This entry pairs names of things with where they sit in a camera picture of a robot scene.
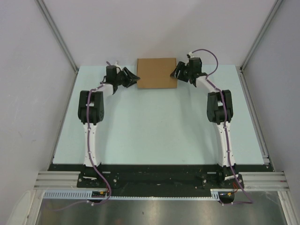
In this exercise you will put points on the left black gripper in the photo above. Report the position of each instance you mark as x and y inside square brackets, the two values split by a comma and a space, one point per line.
[131, 76]

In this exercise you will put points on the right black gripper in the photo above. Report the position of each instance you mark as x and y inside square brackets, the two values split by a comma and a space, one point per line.
[179, 65]

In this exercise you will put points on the brown cardboard box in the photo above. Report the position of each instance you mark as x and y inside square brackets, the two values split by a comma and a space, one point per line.
[155, 73]

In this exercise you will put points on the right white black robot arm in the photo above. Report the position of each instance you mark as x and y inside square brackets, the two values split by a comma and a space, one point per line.
[219, 112]

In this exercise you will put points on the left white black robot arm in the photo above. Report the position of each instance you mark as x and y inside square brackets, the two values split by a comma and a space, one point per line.
[91, 107]

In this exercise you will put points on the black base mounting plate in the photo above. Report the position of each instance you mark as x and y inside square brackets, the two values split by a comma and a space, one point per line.
[118, 175]

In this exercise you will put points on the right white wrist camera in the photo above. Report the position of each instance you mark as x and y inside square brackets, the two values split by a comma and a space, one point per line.
[190, 55]

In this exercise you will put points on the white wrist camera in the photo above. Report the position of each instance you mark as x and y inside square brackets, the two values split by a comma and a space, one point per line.
[190, 55]
[116, 63]

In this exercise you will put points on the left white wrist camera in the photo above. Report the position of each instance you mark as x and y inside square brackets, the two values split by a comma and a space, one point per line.
[116, 63]

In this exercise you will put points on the right aluminium frame post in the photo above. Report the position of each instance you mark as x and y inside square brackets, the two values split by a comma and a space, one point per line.
[263, 30]

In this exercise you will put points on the aluminium frame post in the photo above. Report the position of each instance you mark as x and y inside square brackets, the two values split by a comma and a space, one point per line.
[56, 33]
[263, 30]

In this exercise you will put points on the left aluminium frame post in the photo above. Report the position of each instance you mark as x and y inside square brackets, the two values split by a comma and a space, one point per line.
[56, 33]

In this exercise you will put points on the grey slotted cable duct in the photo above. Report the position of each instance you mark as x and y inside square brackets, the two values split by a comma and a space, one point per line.
[209, 195]

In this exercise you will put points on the aluminium front rail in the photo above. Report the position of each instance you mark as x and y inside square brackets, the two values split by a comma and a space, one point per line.
[253, 181]

